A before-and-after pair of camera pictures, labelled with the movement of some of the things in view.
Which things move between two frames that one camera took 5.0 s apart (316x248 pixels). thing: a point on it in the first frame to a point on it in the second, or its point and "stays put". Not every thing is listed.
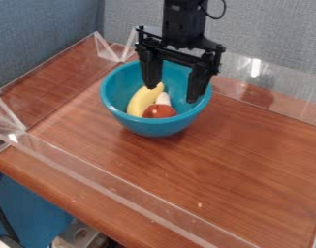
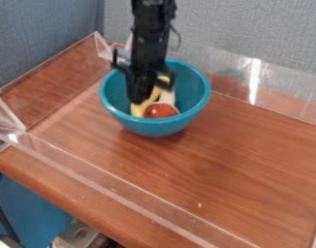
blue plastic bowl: x=127 y=79 stays put
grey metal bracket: x=80 y=236 stays put
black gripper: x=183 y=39 to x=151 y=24
